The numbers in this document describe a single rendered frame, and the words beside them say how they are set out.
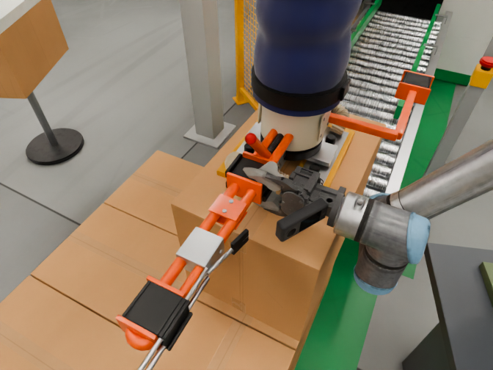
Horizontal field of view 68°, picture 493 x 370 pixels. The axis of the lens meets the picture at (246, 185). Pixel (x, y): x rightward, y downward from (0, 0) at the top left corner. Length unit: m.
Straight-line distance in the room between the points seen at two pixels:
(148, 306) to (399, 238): 0.45
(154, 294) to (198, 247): 0.11
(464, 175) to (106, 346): 1.14
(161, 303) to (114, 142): 2.38
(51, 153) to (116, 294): 1.70
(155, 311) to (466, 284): 0.99
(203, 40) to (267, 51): 1.57
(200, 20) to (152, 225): 1.26
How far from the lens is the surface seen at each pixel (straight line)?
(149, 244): 1.54
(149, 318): 0.61
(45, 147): 3.05
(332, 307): 2.00
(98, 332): 1.41
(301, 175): 0.77
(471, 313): 1.30
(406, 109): 1.08
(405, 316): 2.09
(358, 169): 1.06
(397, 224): 0.73
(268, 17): 0.78
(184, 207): 0.93
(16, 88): 2.42
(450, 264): 1.36
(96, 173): 2.72
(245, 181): 0.76
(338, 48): 0.82
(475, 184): 0.82
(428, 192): 0.84
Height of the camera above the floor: 1.77
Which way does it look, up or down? 47 degrees down
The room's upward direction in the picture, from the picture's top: straight up
